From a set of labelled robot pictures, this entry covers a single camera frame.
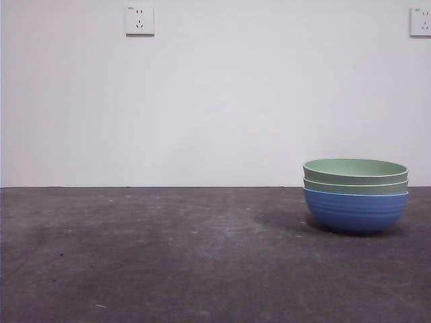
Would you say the white wall socket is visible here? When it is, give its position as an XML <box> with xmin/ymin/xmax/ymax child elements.
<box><xmin>409</xmin><ymin>6</ymin><xmax>431</xmax><ymax>38</ymax></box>
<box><xmin>125</xmin><ymin>5</ymin><xmax>156</xmax><ymax>37</ymax></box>

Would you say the green ribbed bowl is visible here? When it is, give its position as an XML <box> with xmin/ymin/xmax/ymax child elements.
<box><xmin>302</xmin><ymin>176</ymin><xmax>410</xmax><ymax>196</ymax></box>
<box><xmin>302</xmin><ymin>157</ymin><xmax>410</xmax><ymax>186</ymax></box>

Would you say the blue ribbed bowl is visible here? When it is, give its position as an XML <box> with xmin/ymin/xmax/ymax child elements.
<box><xmin>302</xmin><ymin>186</ymin><xmax>410</xmax><ymax>236</ymax></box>

